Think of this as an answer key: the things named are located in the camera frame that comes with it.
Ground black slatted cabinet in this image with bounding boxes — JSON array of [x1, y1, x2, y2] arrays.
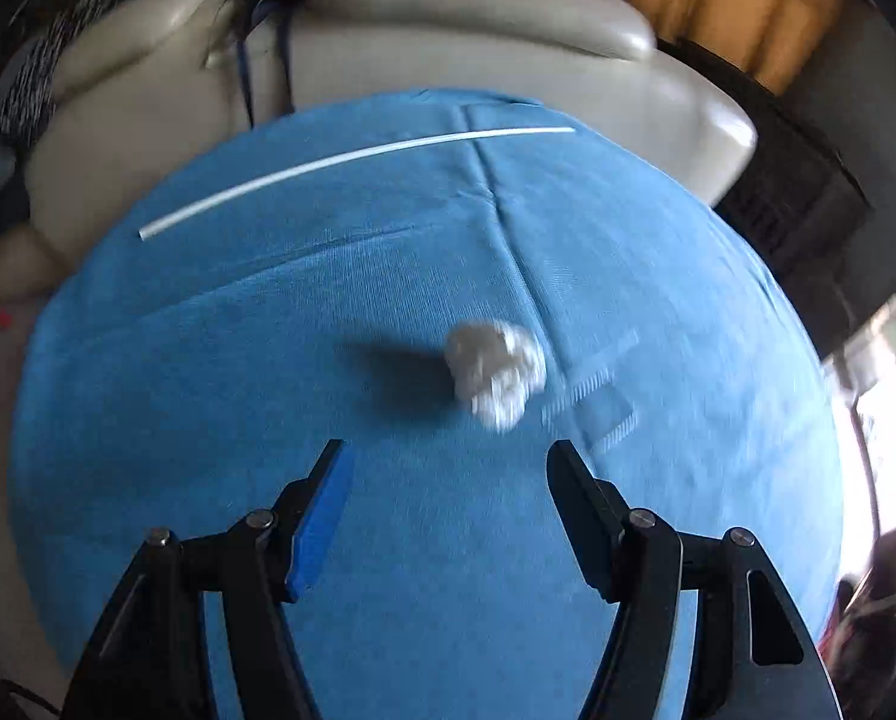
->
[[658, 37, 873, 331]]

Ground clear plastic wrapper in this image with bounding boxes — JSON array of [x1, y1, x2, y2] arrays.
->
[[542, 330, 642, 454]]

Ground blue strap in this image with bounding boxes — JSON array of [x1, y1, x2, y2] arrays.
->
[[233, 0, 305, 128]]

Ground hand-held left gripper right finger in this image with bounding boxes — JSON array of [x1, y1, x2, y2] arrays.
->
[[547, 439, 843, 720]]

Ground white plastic tube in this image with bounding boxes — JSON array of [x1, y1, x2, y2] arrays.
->
[[137, 126, 578, 242]]

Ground white paper ball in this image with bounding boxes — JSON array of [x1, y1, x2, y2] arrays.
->
[[445, 319, 548, 433]]

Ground blue tablecloth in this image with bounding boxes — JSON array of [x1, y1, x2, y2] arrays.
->
[[9, 87, 846, 720]]

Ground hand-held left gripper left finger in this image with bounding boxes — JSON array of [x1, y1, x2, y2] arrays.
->
[[58, 439, 356, 720]]

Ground orange curtain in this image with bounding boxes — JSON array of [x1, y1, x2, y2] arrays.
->
[[628, 0, 854, 95]]

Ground cream leather sofa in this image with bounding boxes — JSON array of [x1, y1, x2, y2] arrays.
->
[[0, 0, 759, 301]]

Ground black white patterned cloth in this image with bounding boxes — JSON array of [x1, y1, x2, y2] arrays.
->
[[0, 0, 252, 146]]

